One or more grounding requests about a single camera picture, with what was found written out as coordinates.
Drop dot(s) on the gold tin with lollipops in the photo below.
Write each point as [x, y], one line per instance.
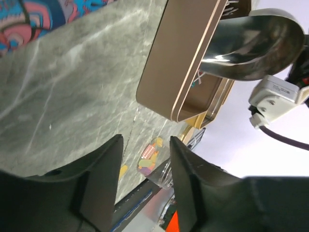
[184, 33]

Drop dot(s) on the patterned placemat cloth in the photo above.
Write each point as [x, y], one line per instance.
[23, 21]

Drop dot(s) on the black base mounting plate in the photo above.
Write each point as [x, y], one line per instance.
[141, 209]

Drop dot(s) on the spilled popsicle candy on table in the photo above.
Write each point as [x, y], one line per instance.
[123, 170]

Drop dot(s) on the clear glass jar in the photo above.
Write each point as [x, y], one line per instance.
[154, 163]

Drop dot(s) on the wooden jar lid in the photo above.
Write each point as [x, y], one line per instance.
[187, 134]

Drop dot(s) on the metal candy scoop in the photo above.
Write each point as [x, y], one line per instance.
[250, 47]

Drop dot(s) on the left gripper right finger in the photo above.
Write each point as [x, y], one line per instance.
[209, 199]

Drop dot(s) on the gold tin with popsicle candies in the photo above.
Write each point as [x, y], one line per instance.
[218, 100]

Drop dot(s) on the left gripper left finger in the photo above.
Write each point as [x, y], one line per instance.
[77, 197]

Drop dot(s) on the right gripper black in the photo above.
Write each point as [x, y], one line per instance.
[299, 72]

